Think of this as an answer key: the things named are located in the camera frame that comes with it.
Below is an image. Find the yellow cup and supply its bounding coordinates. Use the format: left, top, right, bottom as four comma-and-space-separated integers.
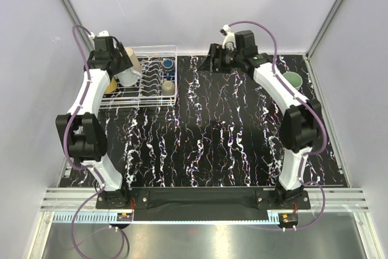
104, 78, 117, 94

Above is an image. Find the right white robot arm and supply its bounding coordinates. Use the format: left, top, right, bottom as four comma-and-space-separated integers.
200, 25, 323, 209

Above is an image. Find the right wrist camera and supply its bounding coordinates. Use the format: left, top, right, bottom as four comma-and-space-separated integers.
220, 24, 235, 50

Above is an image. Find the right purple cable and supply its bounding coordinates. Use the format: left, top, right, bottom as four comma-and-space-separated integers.
227, 20, 329, 231

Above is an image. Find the right orange connector box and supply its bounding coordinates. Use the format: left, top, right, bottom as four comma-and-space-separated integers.
279, 213, 299, 226

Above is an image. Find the white wire dish rack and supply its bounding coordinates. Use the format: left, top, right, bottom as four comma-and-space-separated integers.
100, 45, 178, 110

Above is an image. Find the white grey mug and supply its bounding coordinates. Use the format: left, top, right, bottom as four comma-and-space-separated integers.
116, 67, 142, 87

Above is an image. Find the black marble pattern mat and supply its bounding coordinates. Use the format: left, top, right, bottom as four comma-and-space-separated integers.
57, 54, 348, 187

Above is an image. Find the tan beige tall cup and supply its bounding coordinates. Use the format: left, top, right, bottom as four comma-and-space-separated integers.
124, 47, 142, 73

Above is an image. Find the orange connector box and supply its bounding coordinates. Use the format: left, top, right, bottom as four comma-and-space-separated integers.
279, 213, 299, 226
116, 212, 133, 221

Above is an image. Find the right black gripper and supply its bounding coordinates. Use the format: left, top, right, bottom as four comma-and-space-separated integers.
197, 44, 243, 75

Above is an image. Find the beige small mug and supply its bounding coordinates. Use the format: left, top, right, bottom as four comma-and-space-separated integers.
161, 79, 175, 96

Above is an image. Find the dark blue mug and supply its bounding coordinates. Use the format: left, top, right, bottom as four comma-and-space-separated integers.
161, 58, 175, 80

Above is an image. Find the slotted cable duct rail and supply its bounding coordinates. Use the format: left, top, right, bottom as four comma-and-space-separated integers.
53, 210, 279, 225

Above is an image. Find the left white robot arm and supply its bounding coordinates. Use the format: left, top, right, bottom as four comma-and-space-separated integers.
55, 31, 141, 208

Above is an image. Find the mint green cup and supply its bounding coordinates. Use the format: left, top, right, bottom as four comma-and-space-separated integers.
283, 72, 303, 90

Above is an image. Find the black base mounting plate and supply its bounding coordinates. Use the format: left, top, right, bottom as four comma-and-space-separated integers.
96, 187, 311, 210

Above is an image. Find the left orange connector box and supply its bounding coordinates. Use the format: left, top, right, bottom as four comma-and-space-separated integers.
116, 212, 133, 221

